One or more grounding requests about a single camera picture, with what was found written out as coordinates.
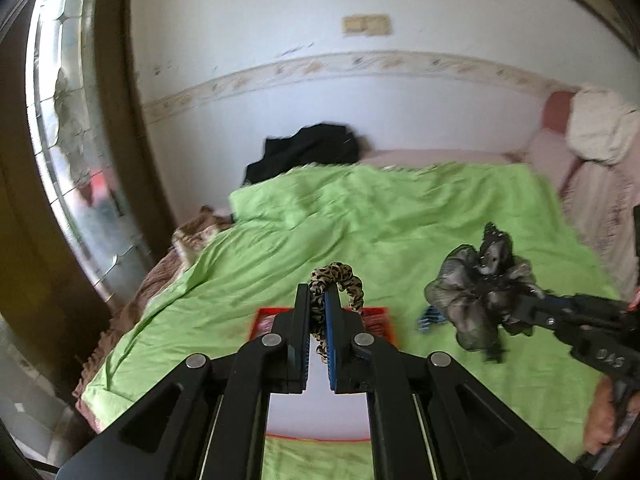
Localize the person's right hand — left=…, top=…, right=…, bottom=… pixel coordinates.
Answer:
left=583, top=375, right=621, bottom=456

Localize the brown patterned cloth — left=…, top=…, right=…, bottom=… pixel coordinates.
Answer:
left=171, top=204, right=236, bottom=263

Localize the leopard print scrunchie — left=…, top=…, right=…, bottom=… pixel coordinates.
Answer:
left=309, top=261, right=366, bottom=367

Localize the grey sheer scrunchie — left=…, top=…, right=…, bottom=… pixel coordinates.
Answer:
left=424, top=221, right=546, bottom=364

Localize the white crumpled cloth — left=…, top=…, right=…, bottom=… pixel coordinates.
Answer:
left=566, top=84, right=640, bottom=167

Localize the green bedsheet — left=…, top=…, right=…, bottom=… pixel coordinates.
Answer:
left=80, top=161, right=623, bottom=480

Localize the black cloth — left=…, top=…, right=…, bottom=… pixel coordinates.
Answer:
left=243, top=122, right=362, bottom=187

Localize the brown fringed blanket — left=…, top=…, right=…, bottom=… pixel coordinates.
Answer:
left=72, top=247, right=201, bottom=433

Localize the pink bedsheet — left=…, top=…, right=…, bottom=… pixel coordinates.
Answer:
left=359, top=148, right=523, bottom=170

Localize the dark wooden door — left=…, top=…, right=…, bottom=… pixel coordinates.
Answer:
left=0, top=0, right=177, bottom=461

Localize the stained glass door panel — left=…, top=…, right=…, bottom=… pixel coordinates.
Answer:
left=25, top=0, right=157, bottom=305

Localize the pink pillow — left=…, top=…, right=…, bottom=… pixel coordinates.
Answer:
left=541, top=90, right=587, bottom=137
left=522, top=129, right=582, bottom=193

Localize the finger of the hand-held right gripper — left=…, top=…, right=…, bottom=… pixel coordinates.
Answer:
left=471, top=279, right=557, bottom=334
left=529, top=286, right=577, bottom=312

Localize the beige wall switch plate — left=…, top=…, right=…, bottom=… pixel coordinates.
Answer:
left=342, top=14, right=392, bottom=37

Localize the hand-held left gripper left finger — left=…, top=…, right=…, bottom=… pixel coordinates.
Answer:
left=56, top=284, right=312, bottom=480

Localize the red cardboard box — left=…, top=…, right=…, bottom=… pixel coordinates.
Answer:
left=249, top=306, right=399, bottom=444

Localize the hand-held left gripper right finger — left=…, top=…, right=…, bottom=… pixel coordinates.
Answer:
left=324, top=291, right=583, bottom=480

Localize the blue striped headband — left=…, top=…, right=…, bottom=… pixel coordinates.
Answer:
left=417, top=307, right=449, bottom=336

